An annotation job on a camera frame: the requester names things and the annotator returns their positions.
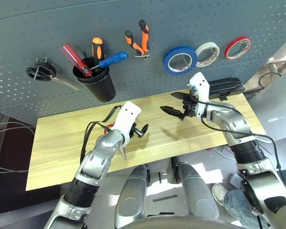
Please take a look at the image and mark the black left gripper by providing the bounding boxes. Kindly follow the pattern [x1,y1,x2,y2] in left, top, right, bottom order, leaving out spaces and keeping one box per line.
[130,123,150,139]

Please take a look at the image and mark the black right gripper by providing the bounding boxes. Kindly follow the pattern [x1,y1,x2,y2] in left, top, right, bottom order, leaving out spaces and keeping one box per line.
[160,92,202,122]

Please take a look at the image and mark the blue tape roll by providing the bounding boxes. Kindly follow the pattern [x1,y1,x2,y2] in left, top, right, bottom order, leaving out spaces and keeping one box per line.
[163,46,198,76]

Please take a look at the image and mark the orange black needle-nose pliers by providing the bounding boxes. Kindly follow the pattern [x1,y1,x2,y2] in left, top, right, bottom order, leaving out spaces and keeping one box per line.
[124,19,150,62]

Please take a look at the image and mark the blue handled screwdriver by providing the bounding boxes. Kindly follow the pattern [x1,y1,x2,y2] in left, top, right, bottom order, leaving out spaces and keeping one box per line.
[89,51,129,71]

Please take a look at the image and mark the grey pegboard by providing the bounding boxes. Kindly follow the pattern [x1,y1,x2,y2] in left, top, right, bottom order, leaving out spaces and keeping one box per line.
[0,0,286,126]

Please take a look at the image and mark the black tool case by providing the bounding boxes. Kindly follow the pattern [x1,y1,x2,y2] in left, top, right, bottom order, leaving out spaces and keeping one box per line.
[208,77,245,101]

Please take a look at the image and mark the black plastic cup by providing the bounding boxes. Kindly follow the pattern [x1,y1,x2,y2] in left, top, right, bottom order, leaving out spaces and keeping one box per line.
[72,57,117,103]

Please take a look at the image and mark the white tape roll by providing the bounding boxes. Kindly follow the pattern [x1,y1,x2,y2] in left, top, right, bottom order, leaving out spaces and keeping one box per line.
[194,42,220,67]

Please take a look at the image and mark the grey robot left leg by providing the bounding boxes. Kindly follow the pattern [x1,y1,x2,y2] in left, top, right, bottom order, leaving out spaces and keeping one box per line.
[114,164,150,229]

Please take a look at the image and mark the grey robot leg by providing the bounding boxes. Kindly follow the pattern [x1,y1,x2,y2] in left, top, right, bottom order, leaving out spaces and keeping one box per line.
[114,164,150,229]
[171,156,220,219]

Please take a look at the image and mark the red tape roll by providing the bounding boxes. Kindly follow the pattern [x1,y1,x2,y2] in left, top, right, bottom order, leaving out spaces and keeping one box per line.
[224,36,253,61]

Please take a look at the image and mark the grey robot right leg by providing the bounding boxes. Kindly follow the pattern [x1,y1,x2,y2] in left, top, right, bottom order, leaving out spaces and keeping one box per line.
[171,156,220,219]

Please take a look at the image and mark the white sneaker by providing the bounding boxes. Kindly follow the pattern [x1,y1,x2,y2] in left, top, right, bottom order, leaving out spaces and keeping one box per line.
[211,183,229,206]

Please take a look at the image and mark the white cabinet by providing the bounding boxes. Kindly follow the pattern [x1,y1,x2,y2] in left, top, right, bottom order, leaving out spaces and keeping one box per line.
[243,31,286,141]

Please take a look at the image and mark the grey robot torso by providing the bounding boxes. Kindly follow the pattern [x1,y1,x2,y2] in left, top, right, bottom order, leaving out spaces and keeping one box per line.
[123,214,244,229]

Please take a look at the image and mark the blue jeans leg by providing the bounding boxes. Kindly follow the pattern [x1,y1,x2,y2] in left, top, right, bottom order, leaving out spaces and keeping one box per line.
[223,167,286,227]

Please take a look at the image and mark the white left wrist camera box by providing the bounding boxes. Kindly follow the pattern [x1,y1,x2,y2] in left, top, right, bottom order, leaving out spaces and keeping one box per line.
[111,101,142,146]

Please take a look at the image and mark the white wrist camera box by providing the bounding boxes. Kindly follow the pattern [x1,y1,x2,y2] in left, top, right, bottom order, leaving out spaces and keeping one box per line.
[189,72,210,119]
[111,101,142,146]

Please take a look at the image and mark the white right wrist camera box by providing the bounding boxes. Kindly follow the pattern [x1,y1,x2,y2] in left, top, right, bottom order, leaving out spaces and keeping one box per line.
[189,72,210,119]

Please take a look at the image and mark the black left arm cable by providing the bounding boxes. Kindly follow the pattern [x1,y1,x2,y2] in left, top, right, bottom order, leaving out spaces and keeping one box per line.
[80,104,123,165]

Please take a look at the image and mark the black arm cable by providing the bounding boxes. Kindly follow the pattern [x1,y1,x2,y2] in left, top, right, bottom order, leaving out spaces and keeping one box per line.
[195,100,282,172]
[80,104,123,165]

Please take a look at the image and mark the white floor cables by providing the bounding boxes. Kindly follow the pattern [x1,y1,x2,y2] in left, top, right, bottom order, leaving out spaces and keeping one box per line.
[212,145,236,160]

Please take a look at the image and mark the black looped cable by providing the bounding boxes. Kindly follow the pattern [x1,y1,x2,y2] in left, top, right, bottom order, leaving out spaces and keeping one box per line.
[258,72,283,89]

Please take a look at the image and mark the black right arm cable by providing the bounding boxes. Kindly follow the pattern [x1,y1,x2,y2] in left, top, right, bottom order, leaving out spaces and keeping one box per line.
[195,100,282,172]

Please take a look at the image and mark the orange black handled screwdriver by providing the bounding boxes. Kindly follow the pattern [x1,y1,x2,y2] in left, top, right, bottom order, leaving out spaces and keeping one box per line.
[92,37,105,70]

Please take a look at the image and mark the red handled screwdriver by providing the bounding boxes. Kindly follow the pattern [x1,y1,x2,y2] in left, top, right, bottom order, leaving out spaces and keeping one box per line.
[60,43,93,77]

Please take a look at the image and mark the black handled scissors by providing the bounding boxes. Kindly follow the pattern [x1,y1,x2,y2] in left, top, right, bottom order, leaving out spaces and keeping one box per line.
[26,57,81,92]

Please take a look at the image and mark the thin grey cable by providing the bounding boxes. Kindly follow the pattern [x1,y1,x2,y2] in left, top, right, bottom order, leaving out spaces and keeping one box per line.
[0,121,36,136]
[0,164,29,174]

